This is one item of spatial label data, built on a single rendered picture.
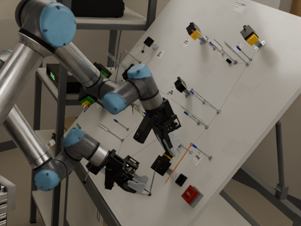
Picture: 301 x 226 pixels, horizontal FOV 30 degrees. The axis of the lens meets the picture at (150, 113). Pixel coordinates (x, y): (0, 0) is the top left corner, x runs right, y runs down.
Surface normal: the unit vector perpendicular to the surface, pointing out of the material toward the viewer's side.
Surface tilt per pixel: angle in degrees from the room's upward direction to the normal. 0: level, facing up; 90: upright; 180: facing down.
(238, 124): 54
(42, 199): 0
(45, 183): 90
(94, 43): 90
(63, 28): 84
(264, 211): 0
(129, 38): 90
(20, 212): 0
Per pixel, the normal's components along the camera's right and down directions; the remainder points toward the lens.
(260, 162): -0.68, 0.18
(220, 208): 0.11, -0.94
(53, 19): 0.70, 0.21
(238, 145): -0.68, -0.52
